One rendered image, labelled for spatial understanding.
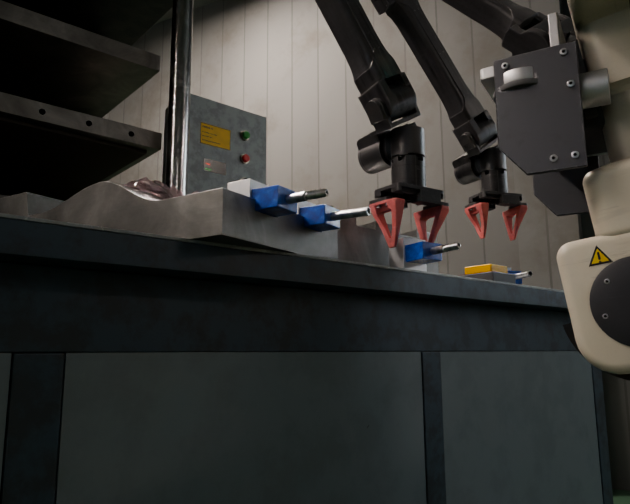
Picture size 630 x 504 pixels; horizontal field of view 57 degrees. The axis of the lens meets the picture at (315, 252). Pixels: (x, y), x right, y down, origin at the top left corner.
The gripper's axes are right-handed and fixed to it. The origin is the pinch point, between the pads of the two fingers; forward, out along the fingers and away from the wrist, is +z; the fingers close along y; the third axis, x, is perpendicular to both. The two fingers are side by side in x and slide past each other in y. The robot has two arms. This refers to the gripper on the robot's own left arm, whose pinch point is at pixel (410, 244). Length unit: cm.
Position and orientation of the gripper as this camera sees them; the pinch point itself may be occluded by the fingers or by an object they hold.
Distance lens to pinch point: 97.1
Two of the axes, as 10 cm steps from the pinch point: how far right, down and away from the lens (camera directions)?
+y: -8.3, -0.8, -5.5
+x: 5.6, -1.3, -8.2
